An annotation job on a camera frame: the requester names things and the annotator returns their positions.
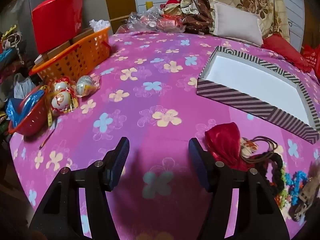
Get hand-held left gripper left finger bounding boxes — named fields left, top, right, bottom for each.
left=29, top=137, right=130, bottom=240

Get red gift bag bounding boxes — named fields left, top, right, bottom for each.
left=32, top=0, right=83, bottom=55

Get brown fuzzy scrunchie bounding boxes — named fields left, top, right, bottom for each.
left=289, top=160, right=320, bottom=222

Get multicolour flower bracelet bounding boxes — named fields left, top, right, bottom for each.
left=274, top=169, right=292, bottom=209

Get white tissue paper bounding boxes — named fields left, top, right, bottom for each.
left=89, top=19, right=111, bottom=32

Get yellow measuring tape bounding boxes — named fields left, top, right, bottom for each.
left=41, top=85, right=55, bottom=128

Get yellow wooden door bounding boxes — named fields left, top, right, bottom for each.
left=102, top=0, right=137, bottom=34

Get orange plastic basket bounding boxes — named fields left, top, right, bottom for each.
left=29, top=27, right=112, bottom=83

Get striped cardboard box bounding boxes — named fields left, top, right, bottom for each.
left=196, top=45, right=320, bottom=145

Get grey refrigerator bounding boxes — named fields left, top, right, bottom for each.
left=15, top=0, right=111, bottom=54

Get brown cardboard box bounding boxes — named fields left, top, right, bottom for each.
left=34, top=40, right=75, bottom=64
left=71, top=28, right=97, bottom=45

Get red cushion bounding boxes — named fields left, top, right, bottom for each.
left=261, top=34, right=313, bottom=73

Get pink floral bedsheet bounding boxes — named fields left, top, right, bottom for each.
left=10, top=31, right=320, bottom=240

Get cream floral quilt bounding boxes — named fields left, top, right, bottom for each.
left=180, top=0, right=291, bottom=44

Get thin red pencil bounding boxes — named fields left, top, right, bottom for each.
left=39, top=127, right=56, bottom=150

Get grey plastic bag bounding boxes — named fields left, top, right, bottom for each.
left=14, top=73, right=36, bottom=98

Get clear plastic bags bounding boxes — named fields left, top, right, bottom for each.
left=126, top=6, right=186, bottom=33

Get colourful clutter pile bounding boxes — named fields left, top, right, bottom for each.
left=0, top=24, right=27, bottom=80

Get white red decorated egg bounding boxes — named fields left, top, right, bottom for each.
left=51, top=90, right=73, bottom=112
left=53, top=77, right=71, bottom=92

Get brown floral blanket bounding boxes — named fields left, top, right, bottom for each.
left=181, top=0, right=216, bottom=35

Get printed egg in plastic wrap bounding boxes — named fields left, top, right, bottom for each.
left=76, top=74, right=100, bottom=97

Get red stuffed toy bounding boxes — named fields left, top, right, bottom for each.
left=160, top=0, right=183, bottom=16

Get blue flower bracelet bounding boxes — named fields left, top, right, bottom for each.
left=285, top=171, right=308, bottom=203

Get thin dark elastic hair tie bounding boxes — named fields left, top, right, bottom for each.
left=240, top=136, right=278, bottom=162

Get blue plastic bag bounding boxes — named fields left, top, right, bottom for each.
left=5, top=89, right=47, bottom=128

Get red plastic colander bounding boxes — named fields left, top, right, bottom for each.
left=9, top=90, right=50, bottom=137

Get white pillow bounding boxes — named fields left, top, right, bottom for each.
left=212, top=0, right=264, bottom=47

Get red satin hair bow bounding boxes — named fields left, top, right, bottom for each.
left=204, top=122, right=242, bottom=171

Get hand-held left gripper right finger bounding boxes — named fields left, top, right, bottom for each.
left=188, top=138, right=290, bottom=240

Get black braided hair tie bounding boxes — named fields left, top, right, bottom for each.
left=260, top=152, right=286, bottom=196

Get red shopping bag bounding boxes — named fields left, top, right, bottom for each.
left=301, top=44, right=320, bottom=80

